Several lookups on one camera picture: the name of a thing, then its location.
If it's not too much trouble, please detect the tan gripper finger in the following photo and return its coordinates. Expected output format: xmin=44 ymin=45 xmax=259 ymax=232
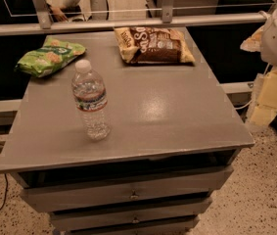
xmin=240 ymin=26 xmax=263 ymax=52
xmin=248 ymin=67 xmax=277 ymax=126

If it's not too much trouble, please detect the clear plastic water bottle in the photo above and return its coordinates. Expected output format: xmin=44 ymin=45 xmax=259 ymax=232
xmin=71 ymin=60 xmax=111 ymax=141

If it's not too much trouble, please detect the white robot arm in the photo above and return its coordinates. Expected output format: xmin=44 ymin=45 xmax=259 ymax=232
xmin=240 ymin=8 xmax=277 ymax=126

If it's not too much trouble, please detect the person's hand in background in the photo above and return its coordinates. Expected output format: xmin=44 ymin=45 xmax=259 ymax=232
xmin=50 ymin=6 xmax=68 ymax=22

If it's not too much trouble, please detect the brown and yellow chip bag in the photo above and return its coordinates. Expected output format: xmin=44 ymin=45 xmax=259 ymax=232
xmin=114 ymin=26 xmax=195 ymax=64

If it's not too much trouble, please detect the grey drawer cabinet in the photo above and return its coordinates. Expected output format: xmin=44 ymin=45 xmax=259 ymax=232
xmin=0 ymin=31 xmax=254 ymax=235

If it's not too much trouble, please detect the green snack bag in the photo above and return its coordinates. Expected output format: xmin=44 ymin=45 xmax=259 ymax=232
xmin=15 ymin=36 xmax=86 ymax=77

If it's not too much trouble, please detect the grey metal railing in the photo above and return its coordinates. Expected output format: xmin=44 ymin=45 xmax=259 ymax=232
xmin=0 ymin=0 xmax=277 ymax=35

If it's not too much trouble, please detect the white cable by cabinet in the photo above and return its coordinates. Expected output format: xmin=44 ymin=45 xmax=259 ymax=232
xmin=234 ymin=99 xmax=254 ymax=111

